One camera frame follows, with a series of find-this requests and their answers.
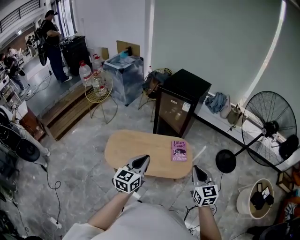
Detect glass window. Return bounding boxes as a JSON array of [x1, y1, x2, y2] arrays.
[[50, 0, 78, 36]]

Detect pink book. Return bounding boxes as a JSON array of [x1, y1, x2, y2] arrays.
[[171, 140, 188, 162]]

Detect person's left forearm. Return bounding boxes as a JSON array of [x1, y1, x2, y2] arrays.
[[88, 192, 133, 232]]

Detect black pedestal fan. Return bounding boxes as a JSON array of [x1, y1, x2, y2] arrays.
[[215, 90, 297, 174]]

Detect black round stool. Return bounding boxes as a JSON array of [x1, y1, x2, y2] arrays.
[[15, 137, 41, 162]]

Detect olive bag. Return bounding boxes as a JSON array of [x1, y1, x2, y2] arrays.
[[226, 104, 244, 125]]

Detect plastic-wrapped grey box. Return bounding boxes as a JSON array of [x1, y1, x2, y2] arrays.
[[103, 54, 144, 107]]

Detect black power cable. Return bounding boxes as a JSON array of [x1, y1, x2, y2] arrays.
[[43, 164, 62, 222]]

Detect brown wooden cabinet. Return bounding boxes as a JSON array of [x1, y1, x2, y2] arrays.
[[19, 112, 47, 142]]

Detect oval wooden table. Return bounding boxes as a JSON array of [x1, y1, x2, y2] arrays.
[[104, 129, 194, 181]]

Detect red-capped water jug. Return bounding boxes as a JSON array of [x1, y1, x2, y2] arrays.
[[78, 60, 93, 87], [91, 54, 104, 74]]

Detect black backpack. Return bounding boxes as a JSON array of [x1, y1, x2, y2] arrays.
[[278, 134, 300, 161]]

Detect black cabinet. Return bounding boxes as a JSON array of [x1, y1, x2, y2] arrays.
[[60, 35, 92, 76]]

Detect pale pink bag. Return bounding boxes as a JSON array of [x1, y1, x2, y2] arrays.
[[220, 100, 232, 119]]

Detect striped cloth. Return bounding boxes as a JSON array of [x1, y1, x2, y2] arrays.
[[281, 199, 300, 223]]

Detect person's white shirt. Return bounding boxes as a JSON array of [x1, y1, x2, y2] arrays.
[[62, 201, 200, 240]]

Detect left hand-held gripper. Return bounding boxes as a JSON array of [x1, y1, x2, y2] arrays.
[[112, 154, 150, 194]]

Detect black glass-door mini fridge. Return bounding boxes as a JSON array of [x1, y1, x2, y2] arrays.
[[152, 68, 212, 139]]

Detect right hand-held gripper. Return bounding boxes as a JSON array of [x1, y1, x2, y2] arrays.
[[192, 165, 219, 208]]

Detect white window ledge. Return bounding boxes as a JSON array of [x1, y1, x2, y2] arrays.
[[194, 92, 300, 173]]

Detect cardboard box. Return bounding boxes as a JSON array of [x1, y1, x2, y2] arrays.
[[116, 40, 141, 57]]

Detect dark clothes pile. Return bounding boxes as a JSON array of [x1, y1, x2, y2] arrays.
[[142, 71, 170, 99]]

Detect person's right forearm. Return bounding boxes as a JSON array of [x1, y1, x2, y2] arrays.
[[198, 205, 222, 240]]

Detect wooden steps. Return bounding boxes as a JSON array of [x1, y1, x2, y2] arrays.
[[41, 83, 100, 141]]

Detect black office chair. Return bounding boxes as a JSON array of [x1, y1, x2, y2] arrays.
[[246, 221, 300, 240]]

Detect blue denim cloth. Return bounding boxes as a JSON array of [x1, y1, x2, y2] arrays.
[[204, 92, 232, 114]]

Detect black railing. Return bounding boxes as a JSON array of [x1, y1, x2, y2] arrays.
[[0, 0, 41, 33]]

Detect wooden frame lantern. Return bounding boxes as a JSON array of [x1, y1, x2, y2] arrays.
[[276, 170, 295, 192]]

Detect white round basket table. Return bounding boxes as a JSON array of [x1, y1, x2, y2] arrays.
[[236, 178, 275, 220]]

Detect white power strip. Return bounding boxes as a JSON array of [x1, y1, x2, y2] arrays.
[[50, 217, 63, 230]]

